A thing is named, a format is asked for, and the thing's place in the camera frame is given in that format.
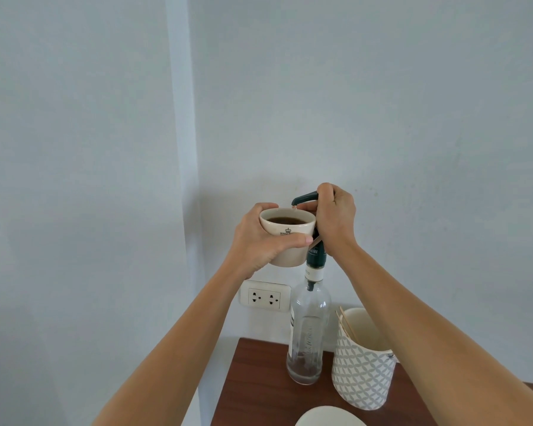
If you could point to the person's left hand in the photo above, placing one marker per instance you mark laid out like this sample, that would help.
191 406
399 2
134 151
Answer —
253 244

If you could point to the person's right hand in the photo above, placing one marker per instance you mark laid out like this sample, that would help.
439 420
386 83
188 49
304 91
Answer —
337 221

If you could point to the white cup of coffee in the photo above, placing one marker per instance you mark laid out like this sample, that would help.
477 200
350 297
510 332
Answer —
293 227

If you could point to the glass syrup bottle black pump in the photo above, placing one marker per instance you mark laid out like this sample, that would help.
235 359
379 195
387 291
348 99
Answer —
308 332

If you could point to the white saucer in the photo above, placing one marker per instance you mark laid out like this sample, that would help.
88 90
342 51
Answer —
328 417

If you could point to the person's right forearm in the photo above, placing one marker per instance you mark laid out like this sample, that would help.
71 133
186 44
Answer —
426 341

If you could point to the person's left forearm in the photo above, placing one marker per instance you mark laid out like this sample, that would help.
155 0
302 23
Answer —
177 350

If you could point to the white patterned stirrer holder cup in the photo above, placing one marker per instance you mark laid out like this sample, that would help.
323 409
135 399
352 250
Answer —
360 377

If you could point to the wooden stirrer stick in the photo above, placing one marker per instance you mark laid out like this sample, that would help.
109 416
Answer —
348 326
343 326

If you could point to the brown wooden table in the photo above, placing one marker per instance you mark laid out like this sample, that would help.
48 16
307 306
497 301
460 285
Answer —
257 394

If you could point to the white wall socket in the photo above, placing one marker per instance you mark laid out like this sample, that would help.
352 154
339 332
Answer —
265 296

